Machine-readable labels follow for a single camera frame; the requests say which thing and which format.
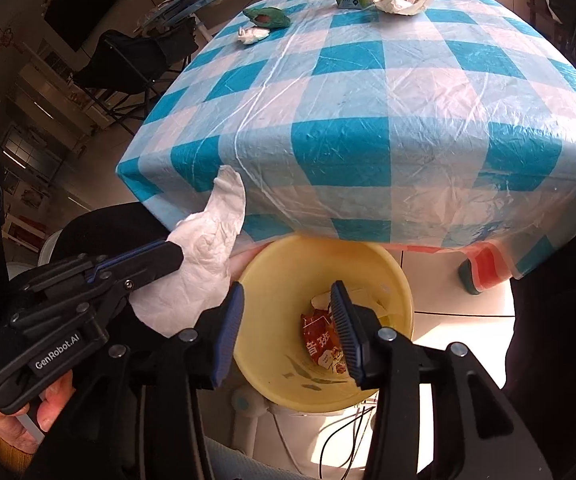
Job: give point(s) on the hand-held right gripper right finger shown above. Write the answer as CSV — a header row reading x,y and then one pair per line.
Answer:
x,y
343,330

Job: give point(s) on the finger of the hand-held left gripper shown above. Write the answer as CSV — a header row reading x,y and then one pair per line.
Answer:
x,y
117,255
152,267

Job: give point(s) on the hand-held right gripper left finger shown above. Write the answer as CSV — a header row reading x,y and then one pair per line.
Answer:
x,y
230,330

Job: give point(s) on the red white snack bag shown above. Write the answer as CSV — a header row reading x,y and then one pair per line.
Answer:
x,y
318,340

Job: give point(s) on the white paper napkin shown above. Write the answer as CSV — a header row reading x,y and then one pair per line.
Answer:
x,y
202,260

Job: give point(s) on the yellow plastic bin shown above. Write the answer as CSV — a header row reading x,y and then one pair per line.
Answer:
x,y
273,280

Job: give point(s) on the person's left hand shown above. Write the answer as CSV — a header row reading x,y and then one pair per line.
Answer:
x,y
12,425

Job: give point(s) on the dark cloth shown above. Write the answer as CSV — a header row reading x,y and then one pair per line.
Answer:
x,y
107,230

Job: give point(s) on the white plastic base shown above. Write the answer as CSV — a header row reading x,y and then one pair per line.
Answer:
x,y
263,410

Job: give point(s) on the red teal striped cloth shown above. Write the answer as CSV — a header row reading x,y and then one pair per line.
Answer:
x,y
488,270

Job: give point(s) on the black folding chair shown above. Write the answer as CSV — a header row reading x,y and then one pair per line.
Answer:
x,y
132,60

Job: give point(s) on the blue white checkered tablecloth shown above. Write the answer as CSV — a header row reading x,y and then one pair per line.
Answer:
x,y
368,110

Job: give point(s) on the small crumpled white tissue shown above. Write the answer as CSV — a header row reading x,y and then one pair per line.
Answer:
x,y
253,35

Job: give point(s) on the black television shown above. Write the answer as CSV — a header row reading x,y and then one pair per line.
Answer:
x,y
92,0

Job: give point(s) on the green crumpled wrapper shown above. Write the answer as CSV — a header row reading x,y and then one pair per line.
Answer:
x,y
273,19

